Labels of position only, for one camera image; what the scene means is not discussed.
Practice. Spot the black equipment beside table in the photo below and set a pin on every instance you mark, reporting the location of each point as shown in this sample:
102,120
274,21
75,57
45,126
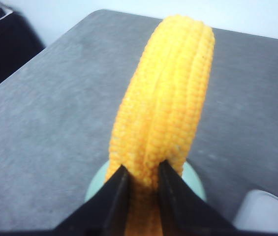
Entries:
19,43

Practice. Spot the yellow corn cob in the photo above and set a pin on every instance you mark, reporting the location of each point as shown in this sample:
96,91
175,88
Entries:
158,117

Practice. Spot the light green oval plate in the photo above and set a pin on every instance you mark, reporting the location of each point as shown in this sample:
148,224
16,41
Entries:
190,177

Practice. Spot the silver digital kitchen scale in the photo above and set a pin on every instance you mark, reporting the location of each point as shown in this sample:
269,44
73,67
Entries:
258,212

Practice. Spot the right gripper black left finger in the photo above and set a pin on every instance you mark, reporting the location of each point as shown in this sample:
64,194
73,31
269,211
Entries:
105,214

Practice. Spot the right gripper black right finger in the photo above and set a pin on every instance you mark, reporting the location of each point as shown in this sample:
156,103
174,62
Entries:
183,213

